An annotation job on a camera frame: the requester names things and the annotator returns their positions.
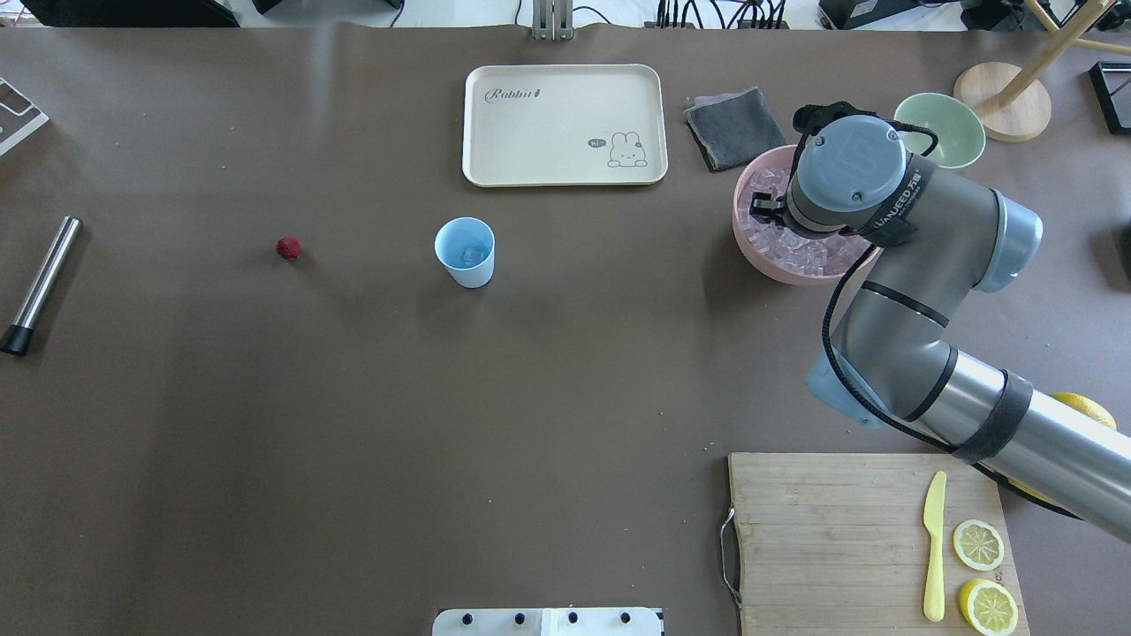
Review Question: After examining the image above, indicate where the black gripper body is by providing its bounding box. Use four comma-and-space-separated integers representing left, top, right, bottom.
748, 103, 877, 226

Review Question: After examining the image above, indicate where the clear ice cube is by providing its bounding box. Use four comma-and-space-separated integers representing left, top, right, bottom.
458, 244, 490, 269

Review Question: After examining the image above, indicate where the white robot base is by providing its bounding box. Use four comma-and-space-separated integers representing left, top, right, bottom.
431, 605, 665, 635

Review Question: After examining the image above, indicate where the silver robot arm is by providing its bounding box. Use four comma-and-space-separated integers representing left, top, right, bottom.
752, 102, 1130, 540

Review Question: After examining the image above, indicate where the light blue plastic cup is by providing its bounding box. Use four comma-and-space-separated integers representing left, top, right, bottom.
435, 216, 497, 289

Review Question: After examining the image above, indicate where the grey folded cloth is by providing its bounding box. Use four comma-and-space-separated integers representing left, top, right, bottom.
684, 86, 786, 172

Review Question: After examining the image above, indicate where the pink bowl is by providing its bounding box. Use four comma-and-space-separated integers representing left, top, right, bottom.
731, 144, 871, 285

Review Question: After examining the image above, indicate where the green bowl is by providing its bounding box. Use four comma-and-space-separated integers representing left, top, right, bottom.
893, 93, 985, 170

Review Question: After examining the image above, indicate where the wooden glass stand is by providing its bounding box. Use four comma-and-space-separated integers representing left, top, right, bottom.
953, 1, 1130, 141

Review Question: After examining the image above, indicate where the cream rabbit serving tray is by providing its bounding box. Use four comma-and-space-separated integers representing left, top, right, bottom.
463, 65, 668, 186

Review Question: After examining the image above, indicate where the whole lemon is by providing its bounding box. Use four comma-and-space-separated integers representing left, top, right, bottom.
1051, 392, 1119, 430

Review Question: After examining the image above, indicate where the yellow plastic knife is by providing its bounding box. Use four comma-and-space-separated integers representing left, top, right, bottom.
922, 471, 948, 624

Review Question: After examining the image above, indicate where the wooden cutting board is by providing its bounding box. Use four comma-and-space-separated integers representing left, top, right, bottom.
728, 452, 1007, 635

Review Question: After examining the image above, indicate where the lemon slice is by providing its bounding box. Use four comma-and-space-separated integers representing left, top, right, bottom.
951, 519, 1005, 571

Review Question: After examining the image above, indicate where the lemon half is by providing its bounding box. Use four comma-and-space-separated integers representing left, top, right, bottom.
958, 579, 1021, 635

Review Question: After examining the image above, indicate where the red strawberry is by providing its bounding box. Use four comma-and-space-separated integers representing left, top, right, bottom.
275, 235, 302, 261

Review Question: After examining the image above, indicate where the steel muddler black tip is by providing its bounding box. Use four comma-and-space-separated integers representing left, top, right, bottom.
1, 215, 83, 356

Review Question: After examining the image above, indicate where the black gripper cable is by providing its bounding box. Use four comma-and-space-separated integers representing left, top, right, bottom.
789, 119, 1083, 519

